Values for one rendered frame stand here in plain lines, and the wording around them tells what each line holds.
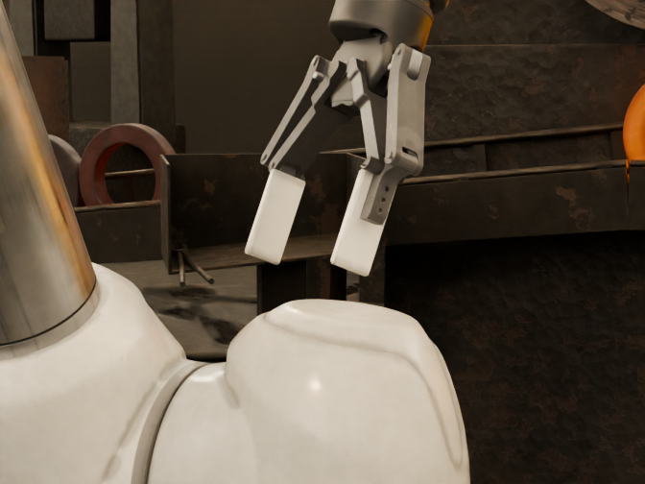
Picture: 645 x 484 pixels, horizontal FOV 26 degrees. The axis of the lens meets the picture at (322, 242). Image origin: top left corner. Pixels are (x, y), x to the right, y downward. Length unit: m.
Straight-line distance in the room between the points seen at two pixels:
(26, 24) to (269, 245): 6.66
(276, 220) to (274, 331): 0.26
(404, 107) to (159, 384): 0.26
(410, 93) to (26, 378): 0.34
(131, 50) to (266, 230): 6.09
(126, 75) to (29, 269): 6.36
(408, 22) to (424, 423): 0.33
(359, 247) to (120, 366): 0.20
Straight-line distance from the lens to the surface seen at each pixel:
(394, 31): 1.04
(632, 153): 1.95
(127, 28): 7.19
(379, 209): 0.98
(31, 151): 0.83
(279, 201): 1.10
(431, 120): 2.12
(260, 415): 0.83
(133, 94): 7.16
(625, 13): 1.93
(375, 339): 0.84
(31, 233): 0.84
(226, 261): 1.78
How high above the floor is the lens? 0.83
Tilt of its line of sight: 7 degrees down
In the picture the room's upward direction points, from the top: straight up
